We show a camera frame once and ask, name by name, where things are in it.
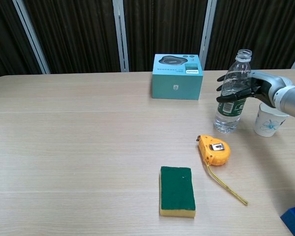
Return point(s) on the green yellow scrub sponge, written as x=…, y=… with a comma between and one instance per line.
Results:
x=177, y=189

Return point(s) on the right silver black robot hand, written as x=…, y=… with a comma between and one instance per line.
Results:
x=273, y=81

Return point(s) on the white flower-print paper cup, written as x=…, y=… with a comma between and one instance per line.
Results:
x=268, y=126

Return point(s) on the clear plastic water bottle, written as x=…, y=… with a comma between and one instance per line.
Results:
x=229, y=115

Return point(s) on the teal speaker product box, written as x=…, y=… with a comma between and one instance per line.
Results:
x=177, y=86

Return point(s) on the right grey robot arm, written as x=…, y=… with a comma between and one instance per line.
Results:
x=291, y=99

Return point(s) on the orange tape measure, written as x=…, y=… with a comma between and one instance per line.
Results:
x=215, y=152

